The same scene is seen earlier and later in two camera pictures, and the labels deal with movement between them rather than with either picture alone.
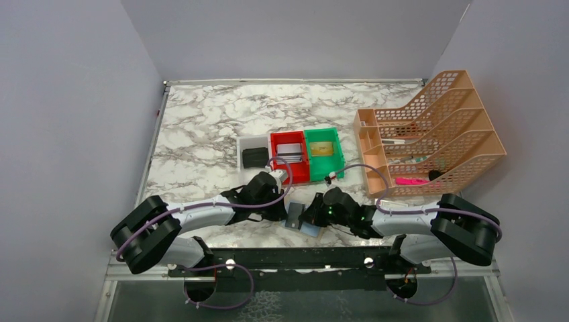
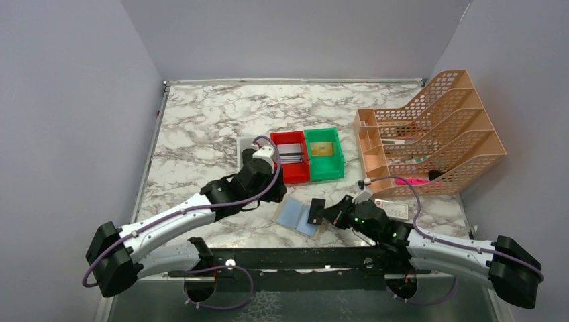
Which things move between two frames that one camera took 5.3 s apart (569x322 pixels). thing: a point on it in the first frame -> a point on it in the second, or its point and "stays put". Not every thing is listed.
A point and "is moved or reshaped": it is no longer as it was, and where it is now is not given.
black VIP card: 294,211 is moved or reshaped
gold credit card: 321,148 stays put
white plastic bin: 249,142 stays put
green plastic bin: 321,167 stays put
